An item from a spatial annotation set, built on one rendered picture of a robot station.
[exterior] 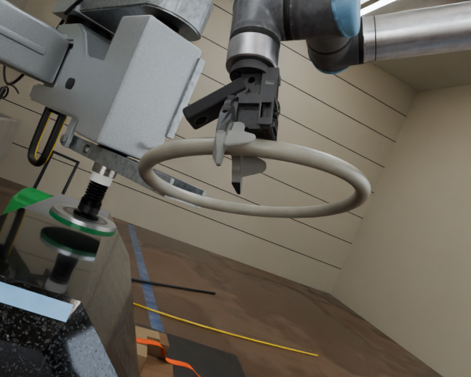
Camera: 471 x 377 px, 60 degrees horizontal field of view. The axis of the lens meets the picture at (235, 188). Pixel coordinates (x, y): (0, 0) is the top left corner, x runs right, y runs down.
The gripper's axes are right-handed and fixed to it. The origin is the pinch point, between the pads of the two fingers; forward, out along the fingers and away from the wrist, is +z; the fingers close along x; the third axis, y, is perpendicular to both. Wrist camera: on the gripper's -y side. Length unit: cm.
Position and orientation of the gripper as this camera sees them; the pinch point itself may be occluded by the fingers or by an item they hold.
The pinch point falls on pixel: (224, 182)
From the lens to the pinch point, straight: 64.7
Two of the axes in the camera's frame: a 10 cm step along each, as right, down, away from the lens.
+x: 2.1, 2.9, 9.4
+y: 9.7, 0.5, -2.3
